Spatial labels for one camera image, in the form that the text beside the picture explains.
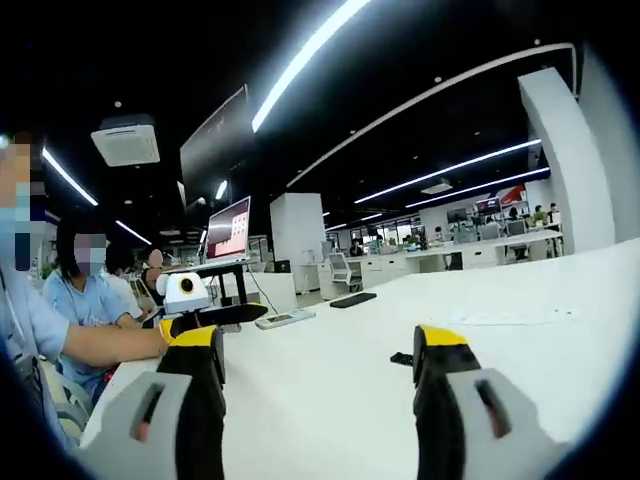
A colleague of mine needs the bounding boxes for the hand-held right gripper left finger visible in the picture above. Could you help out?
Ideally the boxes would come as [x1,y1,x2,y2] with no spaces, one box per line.
[78,324,228,480]

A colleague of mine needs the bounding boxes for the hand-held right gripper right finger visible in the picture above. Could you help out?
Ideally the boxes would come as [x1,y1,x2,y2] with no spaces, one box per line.
[411,323,572,480]

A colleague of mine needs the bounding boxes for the white remote control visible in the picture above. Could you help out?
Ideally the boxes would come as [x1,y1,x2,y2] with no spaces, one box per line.
[254,309,317,330]

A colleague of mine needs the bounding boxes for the monitor with red screen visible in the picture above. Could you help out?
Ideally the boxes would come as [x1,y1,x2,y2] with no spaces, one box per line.
[206,195,252,262]

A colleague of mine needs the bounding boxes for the square white pillar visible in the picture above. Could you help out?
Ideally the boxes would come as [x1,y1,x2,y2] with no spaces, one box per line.
[269,192,326,297]

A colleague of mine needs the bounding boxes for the black phone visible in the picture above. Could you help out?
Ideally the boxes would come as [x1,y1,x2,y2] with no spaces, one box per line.
[329,292,378,309]

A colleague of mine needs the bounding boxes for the white office chair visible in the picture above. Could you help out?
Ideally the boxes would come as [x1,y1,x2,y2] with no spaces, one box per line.
[327,252,364,294]

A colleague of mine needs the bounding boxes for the person's body in blue shirt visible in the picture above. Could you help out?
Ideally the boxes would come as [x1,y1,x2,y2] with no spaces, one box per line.
[0,132,81,451]

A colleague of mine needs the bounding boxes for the white office desk row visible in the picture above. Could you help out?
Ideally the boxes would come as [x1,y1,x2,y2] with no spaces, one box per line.
[319,227,565,275]

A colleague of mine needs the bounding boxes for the large dark hanging screen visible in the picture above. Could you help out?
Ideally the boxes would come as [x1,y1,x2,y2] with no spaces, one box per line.
[178,84,251,201]

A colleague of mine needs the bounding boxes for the white ceiling air conditioner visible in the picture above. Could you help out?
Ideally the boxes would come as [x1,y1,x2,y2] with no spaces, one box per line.
[90,114,161,167]

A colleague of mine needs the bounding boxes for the wide white column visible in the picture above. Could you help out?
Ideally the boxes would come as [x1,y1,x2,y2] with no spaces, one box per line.
[517,67,617,257]

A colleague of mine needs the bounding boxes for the long ceiling light strip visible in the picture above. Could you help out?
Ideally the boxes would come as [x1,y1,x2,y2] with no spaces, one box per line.
[251,0,375,134]

